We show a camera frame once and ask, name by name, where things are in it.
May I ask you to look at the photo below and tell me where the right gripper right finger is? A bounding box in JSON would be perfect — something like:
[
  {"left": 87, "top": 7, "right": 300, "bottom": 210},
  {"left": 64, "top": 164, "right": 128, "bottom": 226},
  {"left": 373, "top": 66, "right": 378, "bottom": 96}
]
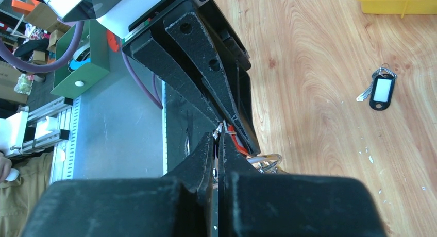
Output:
[{"left": 218, "top": 134, "right": 386, "bottom": 236}]

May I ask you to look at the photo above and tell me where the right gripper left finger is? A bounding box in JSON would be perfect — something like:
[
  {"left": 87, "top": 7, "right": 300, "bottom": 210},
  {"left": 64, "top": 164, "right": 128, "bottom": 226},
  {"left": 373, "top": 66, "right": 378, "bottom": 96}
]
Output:
[{"left": 23, "top": 133, "right": 215, "bottom": 236}]

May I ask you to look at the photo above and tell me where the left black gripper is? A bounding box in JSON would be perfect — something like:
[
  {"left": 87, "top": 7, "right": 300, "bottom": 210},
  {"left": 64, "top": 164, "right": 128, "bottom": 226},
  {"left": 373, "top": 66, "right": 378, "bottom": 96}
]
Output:
[{"left": 44, "top": 0, "right": 260, "bottom": 155}]

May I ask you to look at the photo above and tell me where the large metal keyring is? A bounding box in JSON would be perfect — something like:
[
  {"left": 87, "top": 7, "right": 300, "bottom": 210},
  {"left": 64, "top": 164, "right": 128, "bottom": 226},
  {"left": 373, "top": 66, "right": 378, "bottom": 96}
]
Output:
[{"left": 247, "top": 154, "right": 284, "bottom": 174}]

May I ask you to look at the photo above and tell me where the key with red tag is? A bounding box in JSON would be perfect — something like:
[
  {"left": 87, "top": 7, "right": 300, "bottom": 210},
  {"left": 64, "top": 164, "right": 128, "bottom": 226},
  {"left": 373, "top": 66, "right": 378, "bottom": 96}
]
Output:
[{"left": 225, "top": 124, "right": 251, "bottom": 158}]

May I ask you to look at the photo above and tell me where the green box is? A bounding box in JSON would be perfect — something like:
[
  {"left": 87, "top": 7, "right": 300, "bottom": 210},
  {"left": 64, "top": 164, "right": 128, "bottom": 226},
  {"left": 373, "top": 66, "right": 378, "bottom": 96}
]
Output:
[{"left": 51, "top": 20, "right": 110, "bottom": 99}]

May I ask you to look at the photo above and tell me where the key with black tag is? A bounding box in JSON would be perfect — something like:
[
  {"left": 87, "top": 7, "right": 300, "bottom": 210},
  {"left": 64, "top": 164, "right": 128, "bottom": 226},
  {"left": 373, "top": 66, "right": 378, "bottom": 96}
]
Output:
[{"left": 356, "top": 63, "right": 397, "bottom": 111}]

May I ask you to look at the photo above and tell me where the yellow plastic tray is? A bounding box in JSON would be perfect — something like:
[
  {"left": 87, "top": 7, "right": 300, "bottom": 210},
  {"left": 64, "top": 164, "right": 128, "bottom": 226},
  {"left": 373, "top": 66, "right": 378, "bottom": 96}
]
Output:
[{"left": 357, "top": 0, "right": 436, "bottom": 18}]

